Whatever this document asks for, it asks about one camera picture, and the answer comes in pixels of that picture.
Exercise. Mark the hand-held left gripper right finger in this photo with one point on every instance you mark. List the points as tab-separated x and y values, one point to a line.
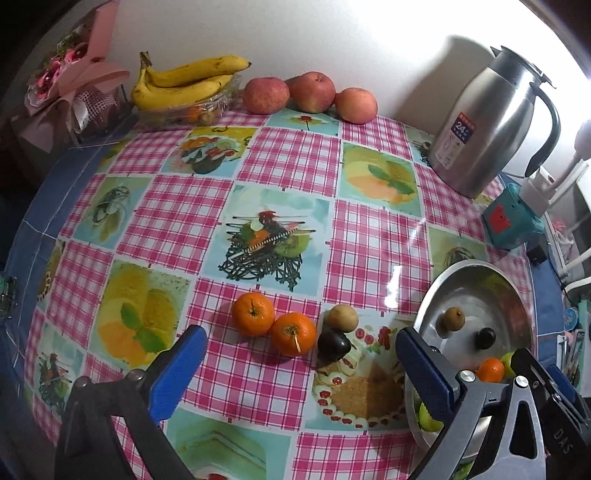
425	374

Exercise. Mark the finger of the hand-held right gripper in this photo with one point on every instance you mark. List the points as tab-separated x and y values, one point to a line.
531	367
565	385

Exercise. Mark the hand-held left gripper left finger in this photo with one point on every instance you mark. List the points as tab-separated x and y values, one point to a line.
178	369

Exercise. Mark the plain orange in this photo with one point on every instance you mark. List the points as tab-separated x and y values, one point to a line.
490	370
253	314

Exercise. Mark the large green apple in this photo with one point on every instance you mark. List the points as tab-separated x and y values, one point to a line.
427	417

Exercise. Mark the brown kiwi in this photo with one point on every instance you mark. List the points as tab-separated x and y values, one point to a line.
451	318
342	317

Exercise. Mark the large stainless steel bowl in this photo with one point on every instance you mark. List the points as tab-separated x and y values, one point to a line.
485	295

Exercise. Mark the orange with stem stick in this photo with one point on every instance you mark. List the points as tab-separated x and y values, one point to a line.
293	333

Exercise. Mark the blue round badge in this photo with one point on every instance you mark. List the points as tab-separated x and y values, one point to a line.
571	318

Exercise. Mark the teal open box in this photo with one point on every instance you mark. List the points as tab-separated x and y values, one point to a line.
584	314

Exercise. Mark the black power adapter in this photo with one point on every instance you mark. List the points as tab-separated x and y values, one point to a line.
538	254

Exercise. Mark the teal toy box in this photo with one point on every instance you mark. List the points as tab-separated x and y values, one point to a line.
512	217

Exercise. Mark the white desk lamp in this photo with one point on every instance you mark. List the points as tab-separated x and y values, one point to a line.
540	191

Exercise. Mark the pink checkered tablecloth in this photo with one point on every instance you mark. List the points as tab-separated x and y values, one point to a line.
277	184

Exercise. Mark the stainless steel thermos jug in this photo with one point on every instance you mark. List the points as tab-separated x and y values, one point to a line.
485	124

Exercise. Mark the clear plastic container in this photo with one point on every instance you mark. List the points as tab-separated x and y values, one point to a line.
203	113

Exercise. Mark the red apple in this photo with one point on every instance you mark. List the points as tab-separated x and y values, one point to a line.
266	95
355	105
314	91

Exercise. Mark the yellow banana bunch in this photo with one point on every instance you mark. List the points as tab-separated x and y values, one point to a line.
184	87

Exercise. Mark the pink wrapped flower bouquet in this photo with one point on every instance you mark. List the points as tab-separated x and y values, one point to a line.
78	64

